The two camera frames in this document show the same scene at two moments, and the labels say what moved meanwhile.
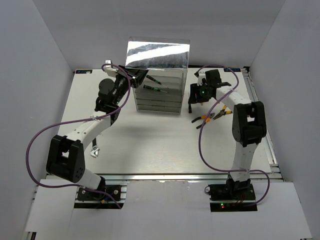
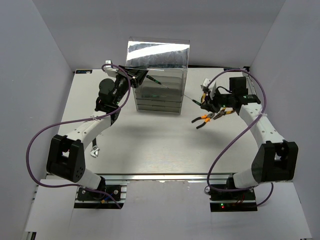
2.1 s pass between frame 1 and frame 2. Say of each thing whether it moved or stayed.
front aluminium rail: stayed
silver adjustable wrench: stayed
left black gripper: stayed
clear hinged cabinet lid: stayed
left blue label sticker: stayed
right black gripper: moved
